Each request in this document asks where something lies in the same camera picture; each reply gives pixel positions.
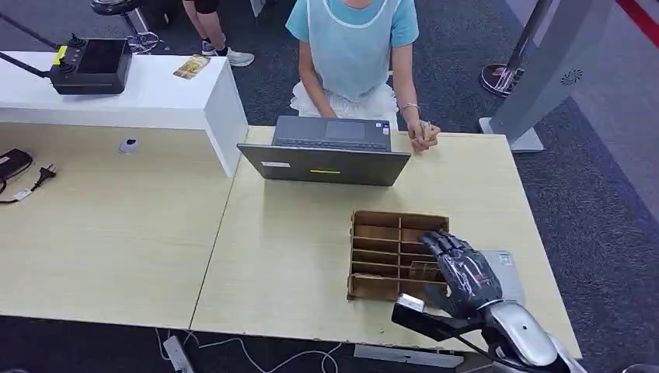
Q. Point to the person's left hand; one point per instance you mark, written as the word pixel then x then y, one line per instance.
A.
pixel 423 140

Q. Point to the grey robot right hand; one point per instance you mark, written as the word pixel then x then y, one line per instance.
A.
pixel 466 278

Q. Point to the grey flat tablet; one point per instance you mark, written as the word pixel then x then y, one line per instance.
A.
pixel 507 273

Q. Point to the wooden card box with compartments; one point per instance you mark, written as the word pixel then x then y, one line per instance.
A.
pixel 383 257

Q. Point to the grey open laptop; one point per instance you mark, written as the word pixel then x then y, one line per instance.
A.
pixel 329 164

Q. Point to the grey table foot bar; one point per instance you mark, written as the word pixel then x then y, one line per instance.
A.
pixel 406 358

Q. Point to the seated person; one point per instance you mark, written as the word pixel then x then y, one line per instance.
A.
pixel 352 51

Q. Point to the grey kiosk stand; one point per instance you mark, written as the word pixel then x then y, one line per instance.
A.
pixel 551 56

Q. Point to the standing person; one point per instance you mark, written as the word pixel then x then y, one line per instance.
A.
pixel 211 28

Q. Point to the yellow printed packet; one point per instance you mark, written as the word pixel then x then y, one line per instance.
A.
pixel 191 67

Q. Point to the white counter desk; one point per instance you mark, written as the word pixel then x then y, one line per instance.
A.
pixel 149 95

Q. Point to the round grey desk grommet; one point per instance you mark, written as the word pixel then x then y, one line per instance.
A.
pixel 129 145

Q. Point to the white power strip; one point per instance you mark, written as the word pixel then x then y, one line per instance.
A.
pixel 177 355

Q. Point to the black stool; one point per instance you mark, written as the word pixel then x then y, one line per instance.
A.
pixel 126 10

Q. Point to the black remote controller with joysticks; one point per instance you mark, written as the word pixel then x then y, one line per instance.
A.
pixel 92 67

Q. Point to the black pouch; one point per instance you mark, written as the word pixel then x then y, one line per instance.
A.
pixel 13 162

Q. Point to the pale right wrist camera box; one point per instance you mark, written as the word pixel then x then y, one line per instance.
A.
pixel 412 305

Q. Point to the chrome stanchion post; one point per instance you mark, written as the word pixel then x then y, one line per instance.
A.
pixel 507 74

